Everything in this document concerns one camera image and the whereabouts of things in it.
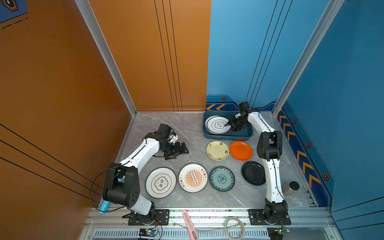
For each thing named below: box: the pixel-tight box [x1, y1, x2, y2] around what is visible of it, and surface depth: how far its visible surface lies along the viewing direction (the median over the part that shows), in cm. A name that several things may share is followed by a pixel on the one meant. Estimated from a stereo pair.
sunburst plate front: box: [178, 162, 208, 193], surface depth 87 cm
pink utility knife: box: [182, 209, 199, 240], surface depth 72 cm
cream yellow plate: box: [206, 140, 230, 162], surface depth 99 cm
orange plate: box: [229, 141, 254, 162], surface depth 99 cm
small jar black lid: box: [282, 181, 300, 196], surface depth 76 cm
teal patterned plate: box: [209, 166, 236, 192], surface depth 87 cm
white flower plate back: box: [204, 115, 231, 135], surface depth 111 cm
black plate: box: [241, 160, 266, 186], surface depth 87 cm
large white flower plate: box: [145, 167, 177, 199], surface depth 86 cm
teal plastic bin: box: [202, 110, 254, 141], surface depth 104 cm
